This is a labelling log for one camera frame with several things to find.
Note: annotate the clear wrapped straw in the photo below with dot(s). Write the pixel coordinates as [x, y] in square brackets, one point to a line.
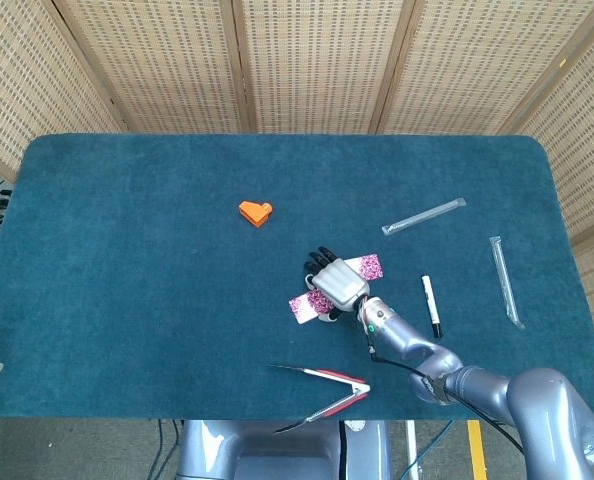
[422, 217]
[503, 280]

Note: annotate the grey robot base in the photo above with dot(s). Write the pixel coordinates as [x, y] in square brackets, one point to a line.
[277, 450]

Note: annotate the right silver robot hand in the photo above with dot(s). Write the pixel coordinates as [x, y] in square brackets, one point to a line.
[339, 285]

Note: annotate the woven bamboo folding screen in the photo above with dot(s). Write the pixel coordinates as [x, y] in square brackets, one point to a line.
[317, 60]

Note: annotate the pink card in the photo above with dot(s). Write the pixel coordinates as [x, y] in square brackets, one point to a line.
[369, 265]
[302, 307]

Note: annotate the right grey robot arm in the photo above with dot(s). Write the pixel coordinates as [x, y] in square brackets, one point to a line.
[402, 345]

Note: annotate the white marker black cap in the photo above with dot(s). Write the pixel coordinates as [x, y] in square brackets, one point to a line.
[431, 305]

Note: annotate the orange plastic block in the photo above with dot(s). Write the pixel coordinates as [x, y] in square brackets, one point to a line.
[255, 214]

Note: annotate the blue carpet table mat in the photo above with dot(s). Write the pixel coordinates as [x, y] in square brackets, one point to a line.
[127, 275]

